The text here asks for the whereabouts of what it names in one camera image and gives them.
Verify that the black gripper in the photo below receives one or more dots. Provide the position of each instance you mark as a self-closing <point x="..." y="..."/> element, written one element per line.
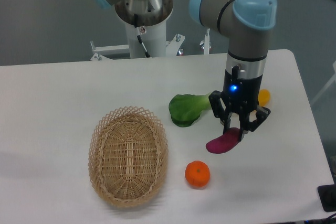
<point x="240" y="96"/>

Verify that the purple sweet potato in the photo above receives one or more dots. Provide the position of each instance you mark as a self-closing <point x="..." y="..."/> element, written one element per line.
<point x="225" y="142"/>

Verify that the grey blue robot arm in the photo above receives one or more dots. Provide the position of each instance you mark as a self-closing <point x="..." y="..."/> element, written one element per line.
<point x="246" y="23"/>

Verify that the oval wicker basket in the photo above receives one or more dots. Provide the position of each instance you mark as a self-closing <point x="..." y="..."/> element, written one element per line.
<point x="128" y="157"/>

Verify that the yellow orange fruit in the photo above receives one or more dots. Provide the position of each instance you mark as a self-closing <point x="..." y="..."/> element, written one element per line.
<point x="264" y="97"/>

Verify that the green bok choy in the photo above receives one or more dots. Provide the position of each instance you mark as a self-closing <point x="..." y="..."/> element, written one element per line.
<point x="185" y="109"/>

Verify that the orange tangerine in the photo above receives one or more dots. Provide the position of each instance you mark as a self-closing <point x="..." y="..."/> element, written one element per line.
<point x="197" y="174"/>

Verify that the black device at table edge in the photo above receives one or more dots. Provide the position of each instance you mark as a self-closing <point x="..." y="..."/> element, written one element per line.
<point x="327" y="197"/>

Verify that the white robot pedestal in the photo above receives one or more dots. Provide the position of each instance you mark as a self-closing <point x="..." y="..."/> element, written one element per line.
<point x="145" y="27"/>

